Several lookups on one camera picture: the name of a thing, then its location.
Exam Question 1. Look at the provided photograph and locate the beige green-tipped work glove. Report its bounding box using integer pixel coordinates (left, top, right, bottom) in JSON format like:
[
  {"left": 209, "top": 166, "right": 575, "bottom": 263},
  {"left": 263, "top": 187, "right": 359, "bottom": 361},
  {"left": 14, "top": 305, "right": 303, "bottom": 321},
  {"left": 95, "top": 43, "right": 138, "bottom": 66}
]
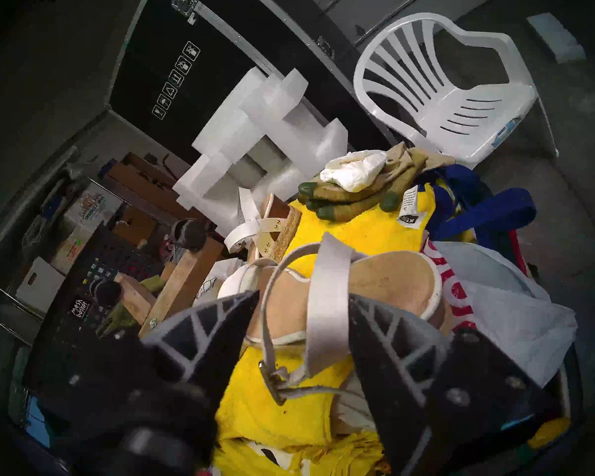
[{"left": 297, "top": 143, "right": 457, "bottom": 223}]

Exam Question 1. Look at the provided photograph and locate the small white Gildan carton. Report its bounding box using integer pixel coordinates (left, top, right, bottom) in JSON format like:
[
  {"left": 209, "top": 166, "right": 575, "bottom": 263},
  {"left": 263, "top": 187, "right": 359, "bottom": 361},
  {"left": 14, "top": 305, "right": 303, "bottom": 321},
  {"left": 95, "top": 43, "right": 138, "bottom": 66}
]
[{"left": 62, "top": 192, "right": 124, "bottom": 233}]

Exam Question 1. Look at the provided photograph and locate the black flight case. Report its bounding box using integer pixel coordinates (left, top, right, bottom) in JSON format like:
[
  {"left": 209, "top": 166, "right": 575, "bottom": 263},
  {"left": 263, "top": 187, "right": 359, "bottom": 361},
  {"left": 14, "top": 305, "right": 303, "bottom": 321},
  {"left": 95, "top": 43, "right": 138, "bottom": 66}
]
[{"left": 108, "top": 0, "right": 392, "bottom": 163}]

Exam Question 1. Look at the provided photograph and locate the open brown cardboard box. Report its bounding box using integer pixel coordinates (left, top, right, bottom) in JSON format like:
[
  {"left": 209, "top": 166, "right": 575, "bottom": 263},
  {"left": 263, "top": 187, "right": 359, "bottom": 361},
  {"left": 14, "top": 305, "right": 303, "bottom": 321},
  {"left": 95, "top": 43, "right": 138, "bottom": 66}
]
[{"left": 107, "top": 153, "right": 199, "bottom": 223}]

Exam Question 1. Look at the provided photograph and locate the wooden cross caster dolly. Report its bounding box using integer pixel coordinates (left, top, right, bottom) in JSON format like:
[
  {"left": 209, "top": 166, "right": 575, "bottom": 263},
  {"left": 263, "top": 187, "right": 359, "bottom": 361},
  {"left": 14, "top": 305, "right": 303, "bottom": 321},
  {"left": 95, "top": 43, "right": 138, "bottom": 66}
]
[{"left": 89, "top": 218, "right": 225, "bottom": 339}]

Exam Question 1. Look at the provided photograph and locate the white strap wedge sandal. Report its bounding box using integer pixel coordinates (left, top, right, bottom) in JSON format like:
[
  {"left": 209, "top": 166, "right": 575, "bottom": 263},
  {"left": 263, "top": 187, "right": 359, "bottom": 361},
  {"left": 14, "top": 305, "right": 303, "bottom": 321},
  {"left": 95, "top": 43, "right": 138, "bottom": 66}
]
[
  {"left": 217, "top": 232, "right": 447, "bottom": 406},
  {"left": 223, "top": 187, "right": 303, "bottom": 262}
]

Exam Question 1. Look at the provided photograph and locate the white crumpled cloth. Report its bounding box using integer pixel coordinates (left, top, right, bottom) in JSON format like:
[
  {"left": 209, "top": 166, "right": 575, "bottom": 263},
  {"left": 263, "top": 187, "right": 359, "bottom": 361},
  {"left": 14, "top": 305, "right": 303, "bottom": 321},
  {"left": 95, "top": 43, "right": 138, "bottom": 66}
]
[{"left": 320, "top": 150, "right": 388, "bottom": 193}]

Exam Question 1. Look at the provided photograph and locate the white foam packing block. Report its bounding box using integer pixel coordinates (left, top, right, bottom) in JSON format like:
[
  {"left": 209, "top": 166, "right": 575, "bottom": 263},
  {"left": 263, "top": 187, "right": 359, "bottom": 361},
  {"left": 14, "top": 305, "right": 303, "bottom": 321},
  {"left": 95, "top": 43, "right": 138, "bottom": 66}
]
[{"left": 173, "top": 66, "right": 349, "bottom": 238}]

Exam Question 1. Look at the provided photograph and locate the small white foam slab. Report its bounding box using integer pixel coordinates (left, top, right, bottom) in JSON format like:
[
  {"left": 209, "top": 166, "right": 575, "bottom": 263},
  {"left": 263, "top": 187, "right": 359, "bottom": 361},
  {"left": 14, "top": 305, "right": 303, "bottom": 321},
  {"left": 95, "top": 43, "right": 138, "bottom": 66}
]
[{"left": 526, "top": 12, "right": 587, "bottom": 64}]

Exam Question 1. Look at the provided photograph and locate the white red-logo plastic bag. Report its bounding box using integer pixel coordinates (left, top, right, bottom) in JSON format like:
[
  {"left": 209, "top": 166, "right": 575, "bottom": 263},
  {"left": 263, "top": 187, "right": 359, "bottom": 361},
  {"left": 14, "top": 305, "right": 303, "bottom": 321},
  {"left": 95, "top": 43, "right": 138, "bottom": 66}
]
[{"left": 421, "top": 237, "right": 578, "bottom": 389}]

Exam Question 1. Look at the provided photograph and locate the blue fabric bag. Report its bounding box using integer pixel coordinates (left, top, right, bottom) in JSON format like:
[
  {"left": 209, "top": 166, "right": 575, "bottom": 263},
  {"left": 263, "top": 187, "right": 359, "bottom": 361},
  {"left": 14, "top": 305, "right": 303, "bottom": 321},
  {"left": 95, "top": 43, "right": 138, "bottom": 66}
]
[{"left": 416, "top": 164, "right": 537, "bottom": 262}]

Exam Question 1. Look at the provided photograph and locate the white printed round tote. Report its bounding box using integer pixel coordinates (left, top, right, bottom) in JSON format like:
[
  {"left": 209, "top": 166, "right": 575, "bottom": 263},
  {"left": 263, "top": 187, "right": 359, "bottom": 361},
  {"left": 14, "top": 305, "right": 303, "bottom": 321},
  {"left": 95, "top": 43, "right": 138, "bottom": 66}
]
[{"left": 193, "top": 257, "right": 248, "bottom": 307}]

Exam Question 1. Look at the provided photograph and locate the yellow terry towel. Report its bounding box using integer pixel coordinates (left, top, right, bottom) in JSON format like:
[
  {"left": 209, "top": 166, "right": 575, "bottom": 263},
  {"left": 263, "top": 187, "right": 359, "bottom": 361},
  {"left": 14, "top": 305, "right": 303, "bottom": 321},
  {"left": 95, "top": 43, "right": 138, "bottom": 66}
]
[{"left": 213, "top": 182, "right": 437, "bottom": 453}]

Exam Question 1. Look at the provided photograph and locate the labelled cardboard box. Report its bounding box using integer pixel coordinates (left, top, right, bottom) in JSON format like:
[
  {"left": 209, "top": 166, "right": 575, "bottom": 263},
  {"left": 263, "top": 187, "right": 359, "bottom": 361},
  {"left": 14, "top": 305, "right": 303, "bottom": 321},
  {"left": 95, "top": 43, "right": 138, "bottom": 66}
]
[{"left": 50, "top": 225, "right": 95, "bottom": 275}]

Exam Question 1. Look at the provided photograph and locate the white storage box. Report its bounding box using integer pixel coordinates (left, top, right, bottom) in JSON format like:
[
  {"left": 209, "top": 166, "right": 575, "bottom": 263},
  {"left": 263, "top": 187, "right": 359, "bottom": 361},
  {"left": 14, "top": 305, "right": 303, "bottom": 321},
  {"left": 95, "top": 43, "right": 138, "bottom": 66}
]
[{"left": 16, "top": 256, "right": 66, "bottom": 314}]

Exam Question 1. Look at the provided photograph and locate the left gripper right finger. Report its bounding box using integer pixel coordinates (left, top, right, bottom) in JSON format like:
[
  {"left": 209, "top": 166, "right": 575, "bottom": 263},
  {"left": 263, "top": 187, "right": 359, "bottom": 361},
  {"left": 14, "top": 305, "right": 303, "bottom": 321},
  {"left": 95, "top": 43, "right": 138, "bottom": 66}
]
[{"left": 348, "top": 294, "right": 453, "bottom": 476}]

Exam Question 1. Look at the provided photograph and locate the white plastic chair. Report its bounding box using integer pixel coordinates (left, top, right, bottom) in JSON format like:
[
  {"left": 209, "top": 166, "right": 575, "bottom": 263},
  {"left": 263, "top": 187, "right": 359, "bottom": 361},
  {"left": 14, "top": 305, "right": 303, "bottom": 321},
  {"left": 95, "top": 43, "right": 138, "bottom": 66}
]
[{"left": 353, "top": 12, "right": 558, "bottom": 169}]

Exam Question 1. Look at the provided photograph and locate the black mesh basket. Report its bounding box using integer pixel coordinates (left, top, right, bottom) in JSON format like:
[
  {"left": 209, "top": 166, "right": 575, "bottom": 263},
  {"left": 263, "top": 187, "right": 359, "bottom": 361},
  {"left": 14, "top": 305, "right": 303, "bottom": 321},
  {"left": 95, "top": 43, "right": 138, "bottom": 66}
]
[{"left": 22, "top": 222, "right": 169, "bottom": 396}]

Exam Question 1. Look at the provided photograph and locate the green knit glove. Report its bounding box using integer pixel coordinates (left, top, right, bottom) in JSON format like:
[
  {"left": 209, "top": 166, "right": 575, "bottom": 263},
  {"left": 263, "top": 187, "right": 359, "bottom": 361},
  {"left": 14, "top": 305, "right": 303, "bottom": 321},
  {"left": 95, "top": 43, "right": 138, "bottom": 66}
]
[{"left": 99, "top": 274, "right": 167, "bottom": 337}]

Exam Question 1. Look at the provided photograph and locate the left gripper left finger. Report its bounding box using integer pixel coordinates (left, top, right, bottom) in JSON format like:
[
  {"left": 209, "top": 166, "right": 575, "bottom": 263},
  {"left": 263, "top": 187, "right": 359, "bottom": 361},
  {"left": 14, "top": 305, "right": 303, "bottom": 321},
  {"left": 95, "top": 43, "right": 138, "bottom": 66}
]
[{"left": 141, "top": 290, "right": 260, "bottom": 412}]

